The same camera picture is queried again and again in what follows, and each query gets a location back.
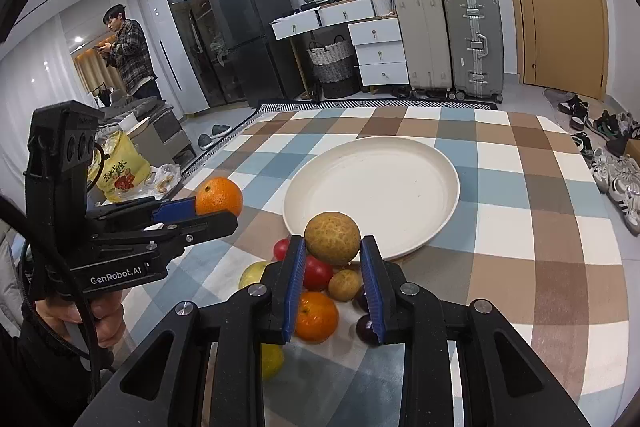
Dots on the dark glass cabinet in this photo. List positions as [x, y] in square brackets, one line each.
[192, 6]

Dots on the large yellow-green fruit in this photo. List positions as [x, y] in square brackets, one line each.
[332, 237]

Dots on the brown longan fruit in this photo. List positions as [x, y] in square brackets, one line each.
[344, 285]

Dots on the white drawer desk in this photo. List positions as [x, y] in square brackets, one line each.
[373, 30]

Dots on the cream round plate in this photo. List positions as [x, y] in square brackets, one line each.
[401, 191]

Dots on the woven laundry basket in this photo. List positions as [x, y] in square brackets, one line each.
[334, 67]

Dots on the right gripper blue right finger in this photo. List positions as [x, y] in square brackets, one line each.
[379, 290]

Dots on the dark cherry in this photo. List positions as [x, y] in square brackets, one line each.
[360, 300]
[365, 332]

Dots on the orange mandarin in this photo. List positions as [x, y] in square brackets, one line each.
[218, 194]
[317, 317]

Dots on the beige suitcase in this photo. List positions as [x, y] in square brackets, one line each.
[425, 38]

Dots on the red tomato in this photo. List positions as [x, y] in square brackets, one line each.
[317, 274]
[280, 249]

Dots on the black refrigerator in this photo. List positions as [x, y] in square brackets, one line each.
[265, 66]

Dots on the yellow plastic bag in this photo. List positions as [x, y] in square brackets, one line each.
[123, 170]

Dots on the person in plaid shirt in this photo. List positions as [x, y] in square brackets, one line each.
[129, 54]

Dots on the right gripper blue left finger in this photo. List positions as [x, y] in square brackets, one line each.
[287, 289]

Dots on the black camera box left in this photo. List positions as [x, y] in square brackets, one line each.
[60, 151]

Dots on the silver aluminium suitcase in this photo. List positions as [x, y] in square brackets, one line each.
[476, 48]

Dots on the wooden door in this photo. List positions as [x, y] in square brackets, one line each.
[563, 44]

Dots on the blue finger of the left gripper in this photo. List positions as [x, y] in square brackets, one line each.
[205, 228]
[174, 211]

